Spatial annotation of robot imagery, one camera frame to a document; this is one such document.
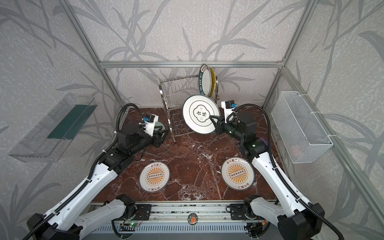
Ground orange sunburst plate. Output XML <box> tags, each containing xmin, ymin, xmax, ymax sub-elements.
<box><xmin>139</xmin><ymin>162</ymin><xmax>171</xmax><ymax>193</ymax></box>
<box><xmin>221</xmin><ymin>157</ymin><xmax>255</xmax><ymax>191</ymax></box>

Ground steel two-tier dish rack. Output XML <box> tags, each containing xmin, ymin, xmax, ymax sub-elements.
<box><xmin>158</xmin><ymin>75</ymin><xmax>203</xmax><ymax>143</ymax></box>

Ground clear plastic wall tray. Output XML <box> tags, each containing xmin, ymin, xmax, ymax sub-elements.
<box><xmin>9</xmin><ymin>94</ymin><xmax>97</xmax><ymax>163</ymax></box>

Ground white plate dark green rim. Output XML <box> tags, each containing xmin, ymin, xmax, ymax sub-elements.
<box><xmin>198</xmin><ymin>64</ymin><xmax>213</xmax><ymax>97</ymax></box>

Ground yellow woven pattern plate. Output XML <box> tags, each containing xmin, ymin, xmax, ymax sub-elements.
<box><xmin>209</xmin><ymin>67</ymin><xmax>217</xmax><ymax>98</ymax></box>

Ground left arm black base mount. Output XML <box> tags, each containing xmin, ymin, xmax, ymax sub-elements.
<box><xmin>125</xmin><ymin>204</ymin><xmax>152</xmax><ymax>221</ymax></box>

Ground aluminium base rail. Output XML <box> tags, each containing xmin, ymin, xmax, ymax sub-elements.
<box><xmin>89</xmin><ymin>200</ymin><xmax>316</xmax><ymax>233</ymax></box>

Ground purple pink spatula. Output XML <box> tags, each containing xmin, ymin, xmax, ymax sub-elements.
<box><xmin>260</xmin><ymin>138</ymin><xmax>269</xmax><ymax>146</ymax></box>

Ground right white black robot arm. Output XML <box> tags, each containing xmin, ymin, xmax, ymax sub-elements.
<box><xmin>210</xmin><ymin>100</ymin><xmax>344</xmax><ymax>240</ymax></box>

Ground aluminium cage frame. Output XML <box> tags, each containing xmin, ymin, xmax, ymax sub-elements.
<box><xmin>59</xmin><ymin>1</ymin><xmax>384</xmax><ymax>224</ymax></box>

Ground white wire mesh basket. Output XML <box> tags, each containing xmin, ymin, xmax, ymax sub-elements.
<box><xmin>272</xmin><ymin>91</ymin><xmax>333</xmax><ymax>164</ymax></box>

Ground round orange sticker badge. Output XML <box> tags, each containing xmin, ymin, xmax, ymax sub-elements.
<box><xmin>188</xmin><ymin>213</ymin><xmax>198</xmax><ymax>226</ymax></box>

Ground pale green flower plate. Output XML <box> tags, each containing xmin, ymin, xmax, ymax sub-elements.
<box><xmin>154</xmin><ymin>122</ymin><xmax>166</xmax><ymax>134</ymax></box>

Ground white plate thin teal rim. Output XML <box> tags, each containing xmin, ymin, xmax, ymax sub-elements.
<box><xmin>183</xmin><ymin>95</ymin><xmax>221</xmax><ymax>135</ymax></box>

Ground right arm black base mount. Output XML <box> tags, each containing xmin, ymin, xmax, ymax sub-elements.
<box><xmin>226</xmin><ymin>204</ymin><xmax>249</xmax><ymax>221</ymax></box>

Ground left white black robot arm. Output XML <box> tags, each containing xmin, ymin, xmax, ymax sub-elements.
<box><xmin>24</xmin><ymin>103</ymin><xmax>169</xmax><ymax>240</ymax></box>

